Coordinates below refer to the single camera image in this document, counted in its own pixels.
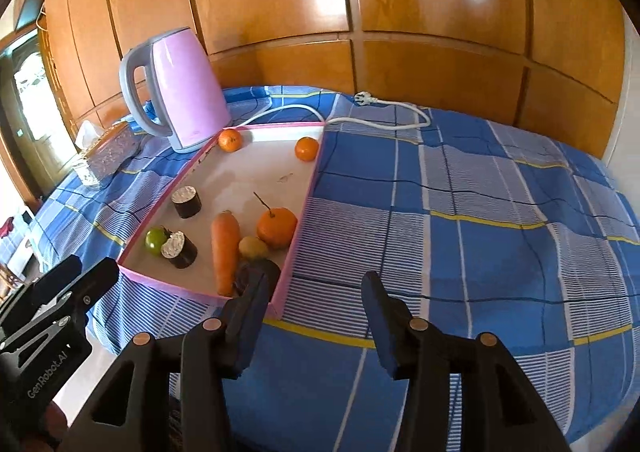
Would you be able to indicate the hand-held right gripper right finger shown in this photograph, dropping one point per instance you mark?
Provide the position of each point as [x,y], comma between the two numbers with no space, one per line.
[382,342]

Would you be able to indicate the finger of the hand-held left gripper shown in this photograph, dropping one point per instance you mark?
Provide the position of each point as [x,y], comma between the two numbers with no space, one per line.
[92,282]
[55,277]

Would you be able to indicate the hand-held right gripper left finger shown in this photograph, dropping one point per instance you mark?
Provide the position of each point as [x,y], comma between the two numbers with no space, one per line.
[252,332]

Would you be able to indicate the green round fruit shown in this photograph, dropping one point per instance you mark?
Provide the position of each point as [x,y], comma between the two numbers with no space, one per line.
[155,241]

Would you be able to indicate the small yellow-brown fruit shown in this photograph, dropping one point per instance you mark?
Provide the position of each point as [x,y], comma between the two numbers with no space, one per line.
[252,248]

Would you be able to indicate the orange carrot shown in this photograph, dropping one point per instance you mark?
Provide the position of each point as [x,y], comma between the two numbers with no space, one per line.
[225,247]

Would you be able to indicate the dark purple sugarcane piece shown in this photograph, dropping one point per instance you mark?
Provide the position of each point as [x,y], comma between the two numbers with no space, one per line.
[186,203]
[180,251]

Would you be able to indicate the large orange with stem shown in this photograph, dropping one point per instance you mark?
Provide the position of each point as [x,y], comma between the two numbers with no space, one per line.
[277,228]

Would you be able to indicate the pink-rimmed white tray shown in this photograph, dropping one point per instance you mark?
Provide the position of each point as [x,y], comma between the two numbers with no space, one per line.
[250,176]

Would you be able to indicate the red cloth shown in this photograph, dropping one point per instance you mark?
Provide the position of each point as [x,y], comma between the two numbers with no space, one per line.
[7,228]

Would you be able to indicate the patterned tissue box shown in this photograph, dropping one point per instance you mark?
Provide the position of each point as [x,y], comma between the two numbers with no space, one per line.
[107,151]

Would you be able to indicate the blue plaid tablecloth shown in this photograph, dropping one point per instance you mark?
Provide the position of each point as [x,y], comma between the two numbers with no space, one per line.
[475,232]

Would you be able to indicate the small orange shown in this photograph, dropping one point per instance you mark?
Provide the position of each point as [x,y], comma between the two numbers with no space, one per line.
[230,140]
[306,149]

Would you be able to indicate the pink electric kettle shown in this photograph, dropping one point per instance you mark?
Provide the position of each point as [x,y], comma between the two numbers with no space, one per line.
[190,81]

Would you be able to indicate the wooden wardrobe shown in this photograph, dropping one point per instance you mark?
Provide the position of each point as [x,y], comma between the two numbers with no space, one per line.
[400,6]

